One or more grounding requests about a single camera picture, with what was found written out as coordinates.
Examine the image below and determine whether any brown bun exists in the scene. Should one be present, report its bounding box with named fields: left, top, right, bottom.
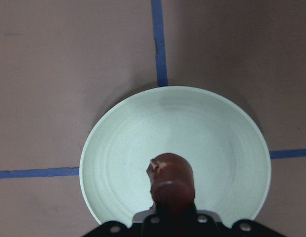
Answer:
left=146, top=153, right=195, bottom=214

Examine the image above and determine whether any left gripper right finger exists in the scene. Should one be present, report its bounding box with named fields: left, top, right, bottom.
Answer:
left=184, top=206, right=221, bottom=237

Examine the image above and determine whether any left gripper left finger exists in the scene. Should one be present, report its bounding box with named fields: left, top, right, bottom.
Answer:
left=141, top=209, right=168, bottom=237

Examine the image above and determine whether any light green plate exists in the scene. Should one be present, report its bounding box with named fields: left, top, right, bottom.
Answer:
left=79, top=86, right=271, bottom=227

